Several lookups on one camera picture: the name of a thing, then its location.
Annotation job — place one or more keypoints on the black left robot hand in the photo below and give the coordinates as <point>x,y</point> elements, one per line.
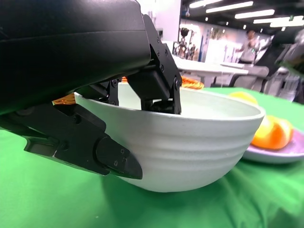
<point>59,47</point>

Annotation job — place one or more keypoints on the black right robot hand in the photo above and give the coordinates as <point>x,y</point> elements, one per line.
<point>278,47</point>

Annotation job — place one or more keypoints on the pale green bowl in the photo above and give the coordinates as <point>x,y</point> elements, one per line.
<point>178,147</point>

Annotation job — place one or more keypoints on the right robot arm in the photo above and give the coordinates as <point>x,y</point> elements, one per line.
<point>295,54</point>

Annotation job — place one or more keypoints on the orange wicker basket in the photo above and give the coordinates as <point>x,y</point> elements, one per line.
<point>192,84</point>

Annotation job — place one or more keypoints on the lavender plate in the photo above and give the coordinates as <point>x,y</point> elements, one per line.
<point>285,154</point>

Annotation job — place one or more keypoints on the long ceiling strip light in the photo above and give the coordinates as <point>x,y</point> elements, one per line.
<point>285,23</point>
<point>273,20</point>
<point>254,14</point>
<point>228,7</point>

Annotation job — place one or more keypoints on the person in white shirt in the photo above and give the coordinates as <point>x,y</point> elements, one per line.
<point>249,47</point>

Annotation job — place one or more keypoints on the grey office chair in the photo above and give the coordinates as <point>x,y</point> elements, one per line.
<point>251,78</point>

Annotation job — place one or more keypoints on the long white table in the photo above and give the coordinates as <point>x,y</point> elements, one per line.
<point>209,69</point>

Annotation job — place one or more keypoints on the dark humanoid display robot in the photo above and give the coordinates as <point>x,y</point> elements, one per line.
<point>184,42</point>

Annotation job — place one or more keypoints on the green tablecloth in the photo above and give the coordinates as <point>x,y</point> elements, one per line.
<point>71,202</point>

